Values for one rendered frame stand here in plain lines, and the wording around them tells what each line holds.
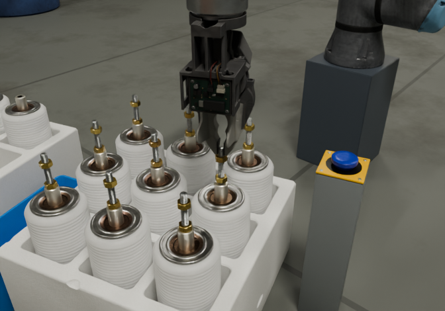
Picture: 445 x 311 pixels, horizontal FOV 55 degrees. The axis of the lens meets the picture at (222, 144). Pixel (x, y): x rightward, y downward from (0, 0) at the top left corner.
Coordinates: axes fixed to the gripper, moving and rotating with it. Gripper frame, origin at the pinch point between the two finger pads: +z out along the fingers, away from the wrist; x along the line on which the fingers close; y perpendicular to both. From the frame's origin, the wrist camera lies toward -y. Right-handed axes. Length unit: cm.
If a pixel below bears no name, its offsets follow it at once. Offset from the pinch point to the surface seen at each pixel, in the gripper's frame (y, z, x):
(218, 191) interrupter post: 1.8, 7.6, -0.1
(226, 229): 5.0, 12.2, 2.1
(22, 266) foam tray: 16.2, 17.1, -27.5
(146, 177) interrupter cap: -1.2, 9.4, -14.0
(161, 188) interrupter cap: 1.2, 9.3, -10.1
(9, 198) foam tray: -3, 22, -47
